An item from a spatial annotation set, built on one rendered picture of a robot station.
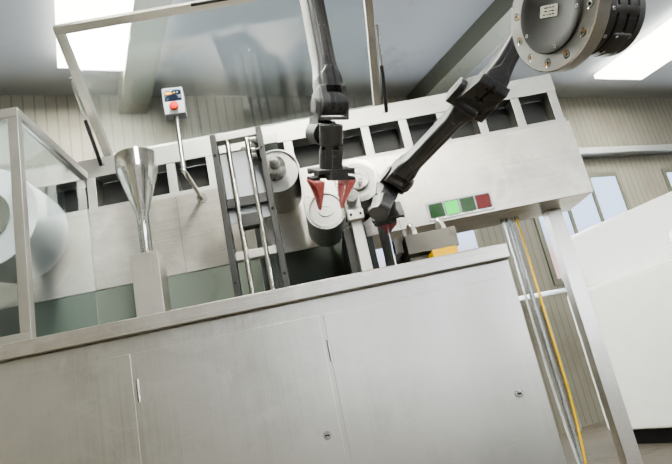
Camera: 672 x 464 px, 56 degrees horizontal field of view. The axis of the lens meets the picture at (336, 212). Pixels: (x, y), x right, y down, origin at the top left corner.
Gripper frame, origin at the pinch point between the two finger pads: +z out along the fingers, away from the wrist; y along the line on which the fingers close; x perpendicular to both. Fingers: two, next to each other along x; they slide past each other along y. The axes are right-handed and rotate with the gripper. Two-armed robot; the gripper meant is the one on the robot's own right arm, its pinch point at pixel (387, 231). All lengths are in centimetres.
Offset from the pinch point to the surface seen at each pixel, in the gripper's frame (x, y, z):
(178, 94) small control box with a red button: 53, -59, -31
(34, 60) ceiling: 245, -171, 42
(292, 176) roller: 20.1, -26.4, -12.9
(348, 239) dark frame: -1.7, -12.9, -1.6
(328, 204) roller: 9.3, -16.8, -7.7
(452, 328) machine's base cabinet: -45.2, 6.7, -7.0
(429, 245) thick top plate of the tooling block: -10.1, 10.8, -0.9
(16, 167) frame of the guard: 17, -103, -38
